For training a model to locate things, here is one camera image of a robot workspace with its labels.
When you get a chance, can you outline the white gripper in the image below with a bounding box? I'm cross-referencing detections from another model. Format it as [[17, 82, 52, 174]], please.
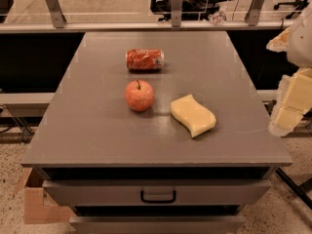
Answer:
[[266, 5, 312, 137]]

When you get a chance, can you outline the grey drawer cabinet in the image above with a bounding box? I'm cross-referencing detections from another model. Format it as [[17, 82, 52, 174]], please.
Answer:
[[22, 32, 291, 234]]

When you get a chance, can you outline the yellow sponge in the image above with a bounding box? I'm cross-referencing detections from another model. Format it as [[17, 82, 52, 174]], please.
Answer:
[[171, 95, 216, 137]]

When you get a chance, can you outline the red coke can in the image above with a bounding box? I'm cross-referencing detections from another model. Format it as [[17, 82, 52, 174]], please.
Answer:
[[126, 49, 164, 70]]

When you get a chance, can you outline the black office chair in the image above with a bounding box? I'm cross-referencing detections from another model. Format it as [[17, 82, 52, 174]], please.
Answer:
[[273, 0, 309, 20]]

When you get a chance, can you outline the clear plastic bottle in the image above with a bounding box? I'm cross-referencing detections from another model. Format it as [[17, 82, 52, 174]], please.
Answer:
[[209, 9, 226, 24]]

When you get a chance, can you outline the red apple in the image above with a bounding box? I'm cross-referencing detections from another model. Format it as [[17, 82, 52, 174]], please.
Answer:
[[125, 80, 154, 112]]

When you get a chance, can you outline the black drawer handle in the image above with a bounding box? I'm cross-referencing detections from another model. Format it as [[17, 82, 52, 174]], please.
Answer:
[[139, 190, 176, 204]]

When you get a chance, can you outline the cardboard box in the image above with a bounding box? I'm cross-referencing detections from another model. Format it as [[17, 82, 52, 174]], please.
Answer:
[[14, 168, 75, 224]]

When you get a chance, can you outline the metal railing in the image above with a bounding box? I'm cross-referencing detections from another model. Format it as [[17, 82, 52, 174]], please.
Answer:
[[0, 0, 293, 32]]

